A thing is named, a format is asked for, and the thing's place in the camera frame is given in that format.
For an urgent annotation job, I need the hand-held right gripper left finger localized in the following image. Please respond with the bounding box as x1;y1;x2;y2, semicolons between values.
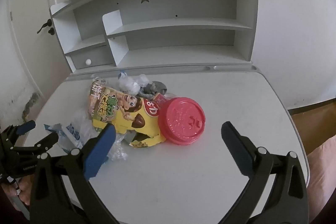
29;124;120;224

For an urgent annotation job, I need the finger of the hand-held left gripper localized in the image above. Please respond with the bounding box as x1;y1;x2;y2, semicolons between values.
0;120;36;147
12;132;59;160

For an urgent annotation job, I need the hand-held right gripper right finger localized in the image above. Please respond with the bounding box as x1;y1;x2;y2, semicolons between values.
221;121;309;224

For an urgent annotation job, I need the white blue printed plastic wrapper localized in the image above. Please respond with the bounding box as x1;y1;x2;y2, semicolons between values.
43;123;84;149

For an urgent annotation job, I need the yellow snack packet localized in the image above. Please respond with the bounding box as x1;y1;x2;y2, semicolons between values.
92;85;166;149

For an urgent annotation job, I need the red plastic lid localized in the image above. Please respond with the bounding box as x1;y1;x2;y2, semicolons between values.
157;97;206;146

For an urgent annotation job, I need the person's left hand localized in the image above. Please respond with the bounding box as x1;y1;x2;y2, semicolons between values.
1;177;34;206

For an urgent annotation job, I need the clear crinkled plastic wrapper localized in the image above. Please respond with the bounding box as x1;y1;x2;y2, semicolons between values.
106;132;132;161

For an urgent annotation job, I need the translucent plastic bag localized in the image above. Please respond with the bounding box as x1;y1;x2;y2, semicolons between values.
70;109;98;142

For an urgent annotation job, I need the crumpled white plastic bag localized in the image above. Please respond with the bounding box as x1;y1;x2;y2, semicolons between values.
117;73;147;96

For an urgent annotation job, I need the white door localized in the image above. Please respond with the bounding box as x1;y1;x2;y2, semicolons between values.
8;0;72;114

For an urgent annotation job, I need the red snack wrapper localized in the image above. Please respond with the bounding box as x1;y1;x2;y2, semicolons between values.
152;93;168;111

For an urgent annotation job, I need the grey crumpled paper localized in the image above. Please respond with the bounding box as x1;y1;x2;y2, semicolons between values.
143;80;168;97

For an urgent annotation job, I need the grey shelf drawer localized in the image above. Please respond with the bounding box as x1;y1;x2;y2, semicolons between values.
70;49;116;69

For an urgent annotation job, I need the white desk shelf unit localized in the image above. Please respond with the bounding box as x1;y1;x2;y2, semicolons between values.
49;0;259;75

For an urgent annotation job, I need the black door handle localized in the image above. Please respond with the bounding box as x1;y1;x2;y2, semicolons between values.
37;19;53;34

